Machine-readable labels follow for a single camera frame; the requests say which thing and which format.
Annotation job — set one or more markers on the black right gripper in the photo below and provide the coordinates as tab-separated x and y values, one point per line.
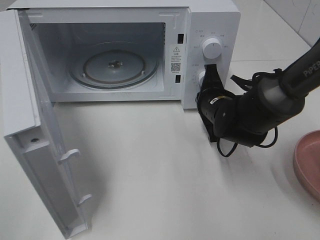
220	108

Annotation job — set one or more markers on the pink round plate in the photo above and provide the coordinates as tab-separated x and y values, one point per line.
306	163

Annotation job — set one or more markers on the white microwave door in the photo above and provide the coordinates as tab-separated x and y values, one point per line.
31	129

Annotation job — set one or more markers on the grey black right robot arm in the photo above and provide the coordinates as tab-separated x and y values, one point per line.
269	100

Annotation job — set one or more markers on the lower white timer knob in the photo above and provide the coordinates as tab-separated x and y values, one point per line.
200	78

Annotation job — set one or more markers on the upper white power knob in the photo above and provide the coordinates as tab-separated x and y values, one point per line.
212	47

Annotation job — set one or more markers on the glass microwave turntable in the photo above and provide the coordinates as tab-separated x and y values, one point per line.
114	65

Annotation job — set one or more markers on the white microwave oven body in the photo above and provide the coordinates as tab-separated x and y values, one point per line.
174	28

